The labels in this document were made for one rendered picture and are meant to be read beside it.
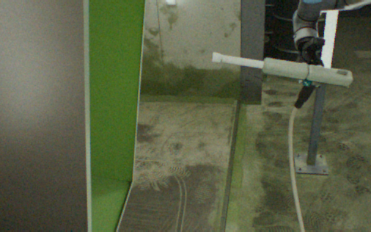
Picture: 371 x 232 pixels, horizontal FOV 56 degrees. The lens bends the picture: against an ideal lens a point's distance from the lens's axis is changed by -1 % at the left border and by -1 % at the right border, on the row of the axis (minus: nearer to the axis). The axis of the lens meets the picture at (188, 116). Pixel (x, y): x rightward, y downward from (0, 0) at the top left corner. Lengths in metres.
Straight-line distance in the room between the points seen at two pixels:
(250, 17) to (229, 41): 0.25
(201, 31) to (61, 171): 2.21
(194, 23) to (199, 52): 0.24
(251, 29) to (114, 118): 1.67
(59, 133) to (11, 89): 0.12
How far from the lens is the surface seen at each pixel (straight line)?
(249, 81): 2.97
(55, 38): 0.64
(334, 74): 1.29
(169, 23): 2.88
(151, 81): 3.11
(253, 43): 2.85
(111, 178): 1.60
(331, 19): 1.96
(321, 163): 2.44
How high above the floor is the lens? 1.47
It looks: 30 degrees down
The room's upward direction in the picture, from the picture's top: 4 degrees counter-clockwise
